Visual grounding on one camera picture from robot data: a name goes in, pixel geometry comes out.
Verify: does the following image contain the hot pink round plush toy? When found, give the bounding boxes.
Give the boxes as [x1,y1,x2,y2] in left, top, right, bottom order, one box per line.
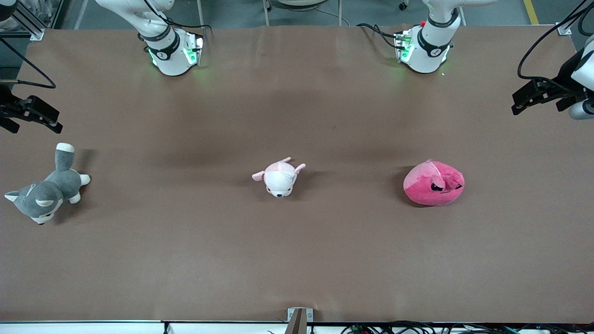
[403,159,465,207]

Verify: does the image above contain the grey white husky plush toy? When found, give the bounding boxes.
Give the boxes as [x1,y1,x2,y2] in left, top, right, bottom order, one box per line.
[4,142,91,225]

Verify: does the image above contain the white pale pink plush toy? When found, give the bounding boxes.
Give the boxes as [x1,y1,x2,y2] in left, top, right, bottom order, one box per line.
[252,157,307,198]

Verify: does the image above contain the metal stand legs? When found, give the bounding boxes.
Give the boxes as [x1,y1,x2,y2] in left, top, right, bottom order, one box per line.
[262,0,345,27]

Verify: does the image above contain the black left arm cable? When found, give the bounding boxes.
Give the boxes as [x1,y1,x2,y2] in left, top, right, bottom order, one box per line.
[517,0,594,93]

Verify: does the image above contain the aluminium frame profile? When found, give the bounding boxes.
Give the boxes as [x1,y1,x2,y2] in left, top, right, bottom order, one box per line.
[556,0,594,36]
[9,0,45,42]

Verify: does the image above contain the black left base cable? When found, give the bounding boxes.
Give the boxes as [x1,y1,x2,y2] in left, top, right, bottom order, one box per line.
[355,22,400,50]

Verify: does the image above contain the white table edge rail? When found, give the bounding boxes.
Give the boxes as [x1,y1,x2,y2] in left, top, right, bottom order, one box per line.
[0,320,594,334]

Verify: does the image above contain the black cable bundle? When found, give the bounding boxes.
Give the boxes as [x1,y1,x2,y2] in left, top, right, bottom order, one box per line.
[341,321,594,334]

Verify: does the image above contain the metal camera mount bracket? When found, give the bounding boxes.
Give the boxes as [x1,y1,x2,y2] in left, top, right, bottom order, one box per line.
[287,307,314,334]

